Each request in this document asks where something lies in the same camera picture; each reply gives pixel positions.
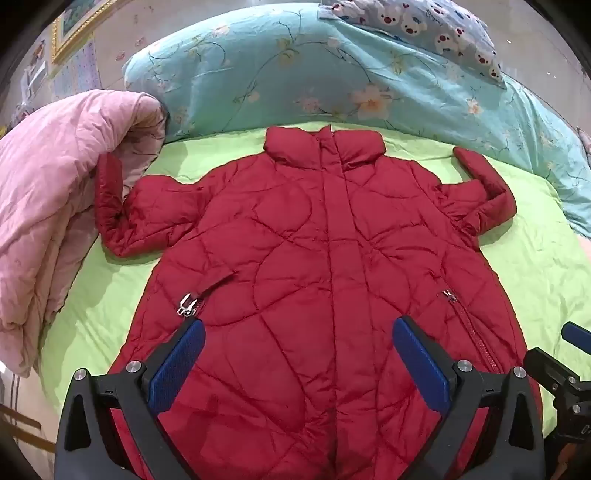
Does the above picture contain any pink quilt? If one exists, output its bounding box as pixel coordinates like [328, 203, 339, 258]
[0, 89, 167, 378]

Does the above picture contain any red quilted jacket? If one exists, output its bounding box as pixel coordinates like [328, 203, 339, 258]
[93, 124, 542, 480]

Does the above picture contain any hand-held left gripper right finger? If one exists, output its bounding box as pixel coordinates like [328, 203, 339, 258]
[392, 315, 548, 480]

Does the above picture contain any wall sticker sheet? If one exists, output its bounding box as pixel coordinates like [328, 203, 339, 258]
[21, 41, 51, 100]

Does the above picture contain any green bed sheet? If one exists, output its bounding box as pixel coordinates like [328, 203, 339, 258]
[39, 124, 591, 439]

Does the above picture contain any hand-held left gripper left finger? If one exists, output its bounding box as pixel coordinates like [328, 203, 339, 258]
[54, 318, 206, 480]

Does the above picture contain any gold framed painting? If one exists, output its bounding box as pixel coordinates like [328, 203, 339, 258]
[50, 0, 120, 64]

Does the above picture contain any wooden furniture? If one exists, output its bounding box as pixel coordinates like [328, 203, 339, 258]
[0, 401, 57, 459]

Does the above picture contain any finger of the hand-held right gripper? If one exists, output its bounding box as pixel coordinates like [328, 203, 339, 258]
[523, 347, 591, 418]
[561, 322, 591, 357]

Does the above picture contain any teal floral duvet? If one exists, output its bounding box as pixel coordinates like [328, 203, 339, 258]
[122, 4, 591, 238]

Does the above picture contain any bear print pillow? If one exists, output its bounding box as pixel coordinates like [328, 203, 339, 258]
[318, 0, 508, 88]

